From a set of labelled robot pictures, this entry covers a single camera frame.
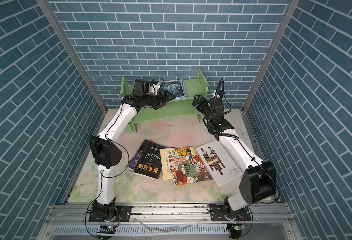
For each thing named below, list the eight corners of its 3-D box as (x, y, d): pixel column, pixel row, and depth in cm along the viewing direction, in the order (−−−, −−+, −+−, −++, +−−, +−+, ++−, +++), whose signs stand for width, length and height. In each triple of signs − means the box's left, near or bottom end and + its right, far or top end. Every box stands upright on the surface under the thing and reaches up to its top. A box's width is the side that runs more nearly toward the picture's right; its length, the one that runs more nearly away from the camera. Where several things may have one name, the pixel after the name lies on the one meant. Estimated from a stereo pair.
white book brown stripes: (220, 188, 84) (221, 186, 82) (197, 149, 100) (197, 147, 98) (241, 177, 88) (243, 175, 86) (216, 141, 104) (217, 139, 102)
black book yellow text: (134, 176, 87) (132, 173, 84) (145, 143, 102) (143, 139, 98) (160, 179, 86) (159, 176, 83) (167, 145, 101) (166, 141, 97)
